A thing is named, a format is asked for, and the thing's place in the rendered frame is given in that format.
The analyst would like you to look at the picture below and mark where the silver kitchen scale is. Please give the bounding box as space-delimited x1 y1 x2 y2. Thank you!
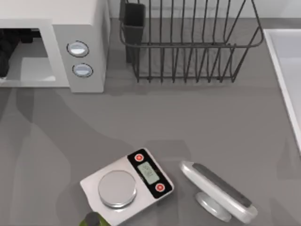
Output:
79 147 175 226

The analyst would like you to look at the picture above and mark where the round grey microwave knob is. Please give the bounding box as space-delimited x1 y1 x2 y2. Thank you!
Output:
71 63 94 78
66 40 89 58

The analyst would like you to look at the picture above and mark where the dark grey cutlery holder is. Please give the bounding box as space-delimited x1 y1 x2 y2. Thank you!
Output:
119 2 146 63

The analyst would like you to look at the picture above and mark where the white and grey stand mirror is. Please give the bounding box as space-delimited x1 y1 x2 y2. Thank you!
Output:
179 161 259 224

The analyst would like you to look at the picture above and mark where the pale microwave oven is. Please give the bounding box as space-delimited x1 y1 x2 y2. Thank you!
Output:
0 0 110 94

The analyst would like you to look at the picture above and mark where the green bottle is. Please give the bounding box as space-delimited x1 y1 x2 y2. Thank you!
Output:
79 211 108 226

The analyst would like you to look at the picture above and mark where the white sink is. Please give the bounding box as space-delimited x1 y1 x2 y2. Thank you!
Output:
262 28 301 158

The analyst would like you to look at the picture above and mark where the dark grey wire dish rack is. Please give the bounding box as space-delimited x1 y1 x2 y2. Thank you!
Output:
119 0 264 84

